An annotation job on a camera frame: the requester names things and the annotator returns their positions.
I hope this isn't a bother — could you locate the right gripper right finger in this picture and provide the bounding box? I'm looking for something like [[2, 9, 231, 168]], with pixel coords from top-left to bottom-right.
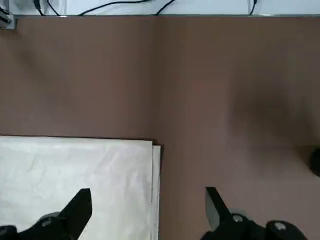
[[198, 186, 310, 240]]

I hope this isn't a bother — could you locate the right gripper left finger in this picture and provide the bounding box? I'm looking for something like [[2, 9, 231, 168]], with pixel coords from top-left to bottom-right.
[[0, 188, 93, 240]]

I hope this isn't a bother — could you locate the beige tablecloth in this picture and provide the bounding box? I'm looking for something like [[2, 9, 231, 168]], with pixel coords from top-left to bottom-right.
[[0, 135, 164, 240]]

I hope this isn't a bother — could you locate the black cable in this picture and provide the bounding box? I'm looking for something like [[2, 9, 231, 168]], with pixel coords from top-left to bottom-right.
[[33, 0, 45, 16], [248, 0, 259, 16], [46, 0, 176, 17]]

